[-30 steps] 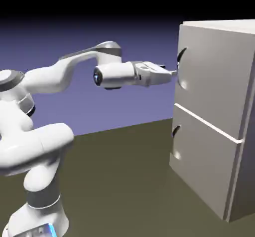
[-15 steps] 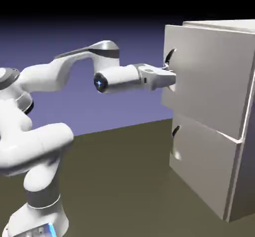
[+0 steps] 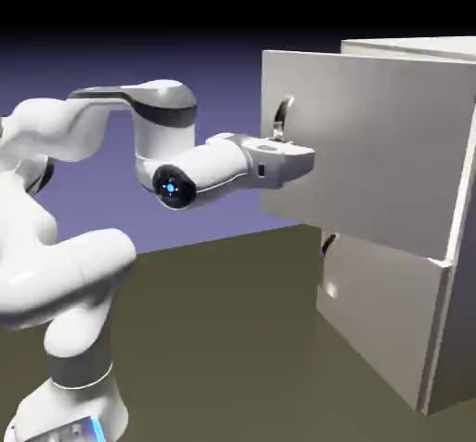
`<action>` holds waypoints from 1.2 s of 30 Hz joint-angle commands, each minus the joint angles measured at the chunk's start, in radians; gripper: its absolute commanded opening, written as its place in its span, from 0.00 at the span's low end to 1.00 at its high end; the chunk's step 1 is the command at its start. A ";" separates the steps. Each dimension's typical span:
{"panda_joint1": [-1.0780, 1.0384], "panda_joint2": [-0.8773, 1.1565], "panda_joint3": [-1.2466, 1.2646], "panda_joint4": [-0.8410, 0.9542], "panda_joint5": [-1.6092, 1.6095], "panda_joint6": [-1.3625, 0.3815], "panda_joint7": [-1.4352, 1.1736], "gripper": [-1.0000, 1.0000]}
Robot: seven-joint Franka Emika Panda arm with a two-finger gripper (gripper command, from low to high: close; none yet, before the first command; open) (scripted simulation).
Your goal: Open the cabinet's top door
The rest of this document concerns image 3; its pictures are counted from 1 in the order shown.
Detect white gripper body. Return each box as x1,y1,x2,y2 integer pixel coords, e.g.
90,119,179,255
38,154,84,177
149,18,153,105
275,140,317,190

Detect large pale grey cabinet door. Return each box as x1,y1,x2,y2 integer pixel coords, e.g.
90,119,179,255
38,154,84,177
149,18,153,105
258,49,476,261

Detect small pale grey cabinet door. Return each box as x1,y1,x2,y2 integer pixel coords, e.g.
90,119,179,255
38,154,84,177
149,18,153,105
316,228,452,412

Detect pale grey cabinet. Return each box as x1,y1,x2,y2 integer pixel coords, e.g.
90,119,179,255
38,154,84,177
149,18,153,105
316,35,476,417

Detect curved dark metal handle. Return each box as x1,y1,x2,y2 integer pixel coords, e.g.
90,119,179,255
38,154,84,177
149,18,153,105
321,232,338,258

